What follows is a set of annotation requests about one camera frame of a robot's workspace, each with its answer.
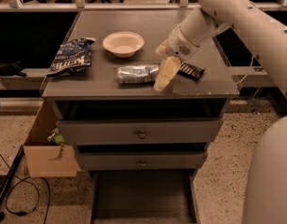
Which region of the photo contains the grey drawer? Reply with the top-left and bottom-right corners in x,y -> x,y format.
87,170 -> 200,224
57,119 -> 223,145
75,152 -> 208,171

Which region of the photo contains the white paper bowl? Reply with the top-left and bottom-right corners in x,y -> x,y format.
102,32 -> 144,58

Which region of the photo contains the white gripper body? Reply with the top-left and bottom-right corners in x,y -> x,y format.
166,24 -> 200,61

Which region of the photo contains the silver blue redbull can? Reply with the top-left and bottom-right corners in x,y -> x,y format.
117,64 -> 159,84

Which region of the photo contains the blue kettle chips bag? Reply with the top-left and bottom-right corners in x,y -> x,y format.
47,37 -> 96,77

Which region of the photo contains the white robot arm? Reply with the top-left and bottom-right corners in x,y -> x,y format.
154,0 -> 287,224

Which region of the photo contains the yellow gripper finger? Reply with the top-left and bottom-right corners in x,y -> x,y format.
154,56 -> 181,91
156,40 -> 168,56

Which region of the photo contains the grey top drawer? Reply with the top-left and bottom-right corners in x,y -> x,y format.
57,119 -> 223,145

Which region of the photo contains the cardboard box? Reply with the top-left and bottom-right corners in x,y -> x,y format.
23,101 -> 78,177

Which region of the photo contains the black chocolate bar wrapper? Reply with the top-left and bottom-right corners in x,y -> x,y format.
178,63 -> 204,80

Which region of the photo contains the green bottle in box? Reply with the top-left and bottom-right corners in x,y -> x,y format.
48,128 -> 65,146

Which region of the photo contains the black floor cable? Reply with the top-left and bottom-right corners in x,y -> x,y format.
0,146 -> 51,224

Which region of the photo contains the grey drawer cabinet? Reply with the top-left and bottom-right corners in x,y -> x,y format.
40,8 -> 240,224

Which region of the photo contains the grey middle drawer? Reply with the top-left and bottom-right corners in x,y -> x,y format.
75,152 -> 208,171

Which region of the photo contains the grey bottom drawer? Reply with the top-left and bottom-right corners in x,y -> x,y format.
87,170 -> 200,224

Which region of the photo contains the white hanging cable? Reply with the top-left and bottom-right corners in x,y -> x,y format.
233,54 -> 254,86

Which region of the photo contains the black object on ledge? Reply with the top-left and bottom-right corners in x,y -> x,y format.
0,61 -> 26,77

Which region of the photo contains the black floor bar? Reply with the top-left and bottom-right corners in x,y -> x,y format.
0,146 -> 23,222

